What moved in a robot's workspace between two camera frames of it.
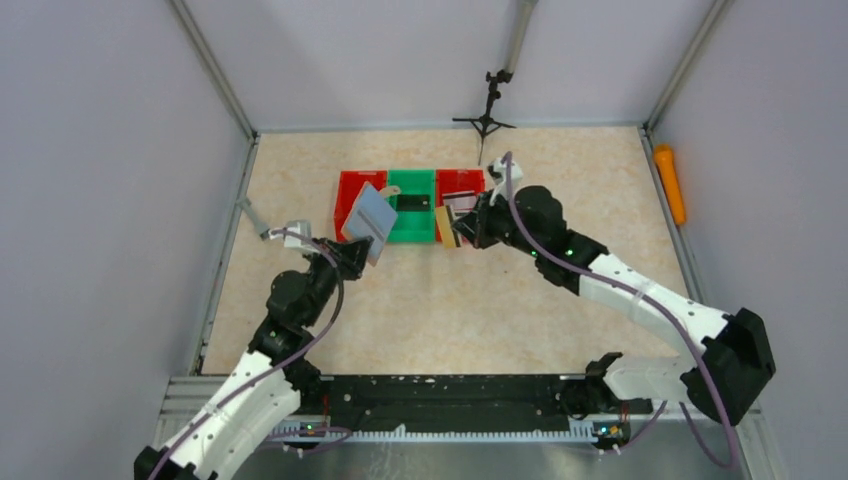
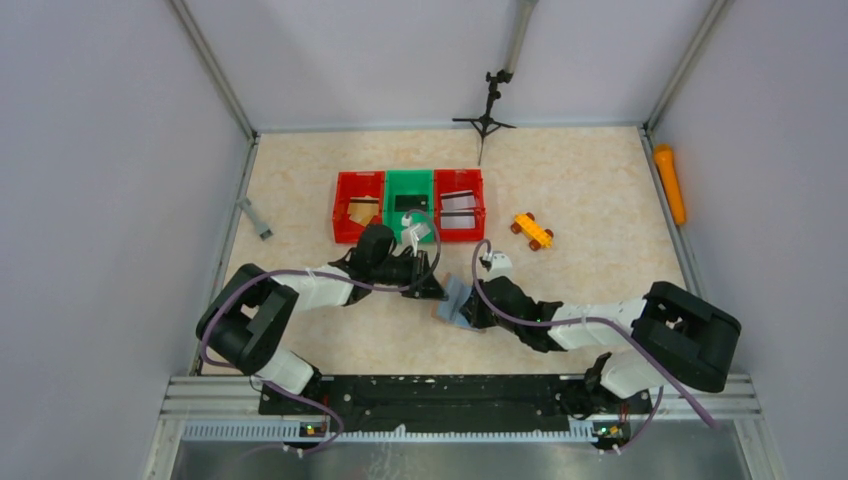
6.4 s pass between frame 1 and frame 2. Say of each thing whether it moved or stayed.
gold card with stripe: moved
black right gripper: moved
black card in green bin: stayed
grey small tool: stayed
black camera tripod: stayed
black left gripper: moved
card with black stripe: stayed
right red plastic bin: stayed
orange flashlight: stayed
